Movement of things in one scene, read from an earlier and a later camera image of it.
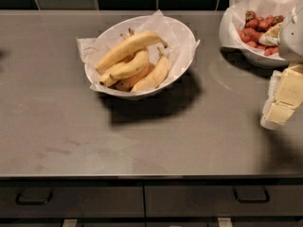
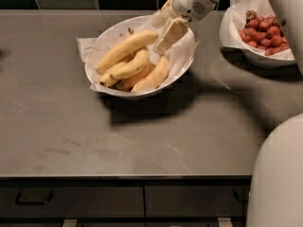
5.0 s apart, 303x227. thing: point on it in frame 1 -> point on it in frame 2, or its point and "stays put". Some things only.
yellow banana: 127,46 stays put
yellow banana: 156,77 stays put
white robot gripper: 292,37 -> 190,1
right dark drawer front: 228,200 stays put
